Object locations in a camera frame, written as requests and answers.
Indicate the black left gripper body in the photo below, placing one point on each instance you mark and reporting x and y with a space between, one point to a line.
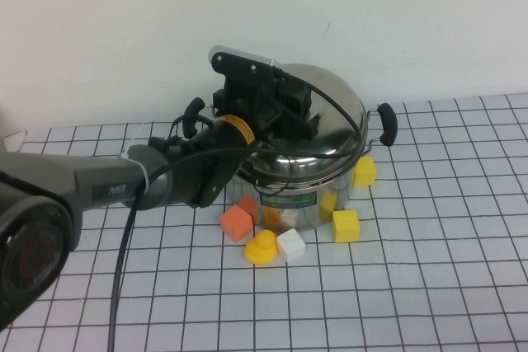
251 100

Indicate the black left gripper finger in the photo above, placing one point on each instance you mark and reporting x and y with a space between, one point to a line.
295 96
297 129

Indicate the steel lid with black knob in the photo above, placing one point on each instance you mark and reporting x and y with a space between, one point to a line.
330 121

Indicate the yellow foam cube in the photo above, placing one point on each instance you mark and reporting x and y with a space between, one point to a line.
346 226
365 172

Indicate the orange foam cube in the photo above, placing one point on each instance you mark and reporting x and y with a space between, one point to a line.
236 224

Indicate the white foam cube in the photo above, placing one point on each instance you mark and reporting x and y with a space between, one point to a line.
292 245

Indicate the yellow rubber duck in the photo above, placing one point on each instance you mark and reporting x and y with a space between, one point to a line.
261 250

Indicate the white zip tie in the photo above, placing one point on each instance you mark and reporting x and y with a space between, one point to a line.
142 176

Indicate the white black grid tablecloth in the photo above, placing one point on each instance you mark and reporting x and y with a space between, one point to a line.
412 265

